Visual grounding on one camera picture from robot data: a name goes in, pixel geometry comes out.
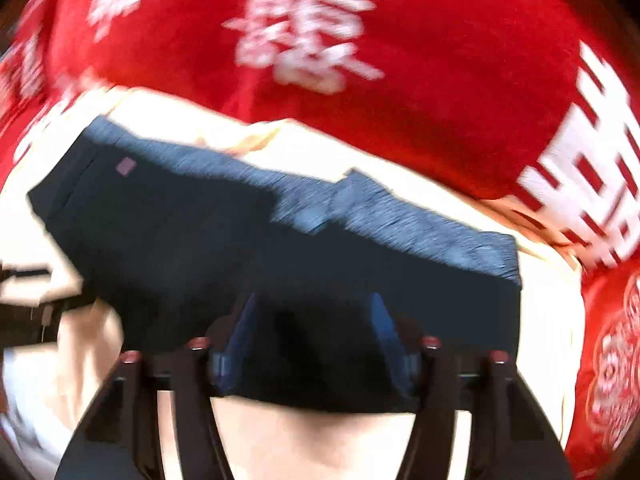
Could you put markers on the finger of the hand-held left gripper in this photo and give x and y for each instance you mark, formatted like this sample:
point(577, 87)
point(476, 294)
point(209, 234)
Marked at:
point(25, 274)

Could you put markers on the red embroidered pillow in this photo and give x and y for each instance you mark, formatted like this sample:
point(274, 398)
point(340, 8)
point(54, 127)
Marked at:
point(610, 360)

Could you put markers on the red printed blanket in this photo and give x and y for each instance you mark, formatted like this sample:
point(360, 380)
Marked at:
point(450, 85)

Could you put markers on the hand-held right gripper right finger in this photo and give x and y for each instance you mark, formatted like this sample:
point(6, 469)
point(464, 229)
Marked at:
point(382, 327)

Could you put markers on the black pants with blue stripe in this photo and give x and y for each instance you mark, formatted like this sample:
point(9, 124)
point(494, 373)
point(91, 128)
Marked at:
point(175, 260)

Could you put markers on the cream cushion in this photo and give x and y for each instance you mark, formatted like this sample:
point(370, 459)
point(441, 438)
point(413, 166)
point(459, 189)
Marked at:
point(310, 445)

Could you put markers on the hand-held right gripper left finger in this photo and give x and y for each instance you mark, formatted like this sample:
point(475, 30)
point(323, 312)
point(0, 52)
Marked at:
point(240, 332)

